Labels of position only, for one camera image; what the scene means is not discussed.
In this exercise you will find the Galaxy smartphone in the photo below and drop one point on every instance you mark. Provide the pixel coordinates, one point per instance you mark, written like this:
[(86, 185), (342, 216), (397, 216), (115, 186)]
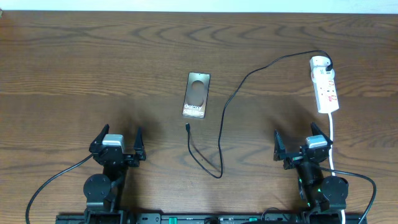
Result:
[(196, 95)]

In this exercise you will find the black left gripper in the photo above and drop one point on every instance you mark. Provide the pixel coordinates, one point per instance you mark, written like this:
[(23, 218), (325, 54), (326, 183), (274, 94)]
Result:
[(139, 155)]

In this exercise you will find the white USB charger adapter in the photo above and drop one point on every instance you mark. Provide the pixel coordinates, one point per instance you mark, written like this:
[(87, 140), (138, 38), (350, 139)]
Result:
[(321, 61)]

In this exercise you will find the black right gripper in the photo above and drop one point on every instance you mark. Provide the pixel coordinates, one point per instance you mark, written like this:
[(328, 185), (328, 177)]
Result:
[(280, 154)]

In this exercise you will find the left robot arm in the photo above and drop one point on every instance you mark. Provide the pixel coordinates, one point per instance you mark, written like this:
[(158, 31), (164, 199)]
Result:
[(103, 191)]

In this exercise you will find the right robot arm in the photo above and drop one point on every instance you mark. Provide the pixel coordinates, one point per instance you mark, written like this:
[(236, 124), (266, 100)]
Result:
[(324, 195)]

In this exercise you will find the white power strip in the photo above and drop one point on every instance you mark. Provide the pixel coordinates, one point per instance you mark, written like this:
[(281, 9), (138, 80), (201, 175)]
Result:
[(325, 90)]

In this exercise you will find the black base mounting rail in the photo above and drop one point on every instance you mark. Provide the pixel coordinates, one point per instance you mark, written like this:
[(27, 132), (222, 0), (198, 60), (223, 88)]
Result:
[(155, 218)]

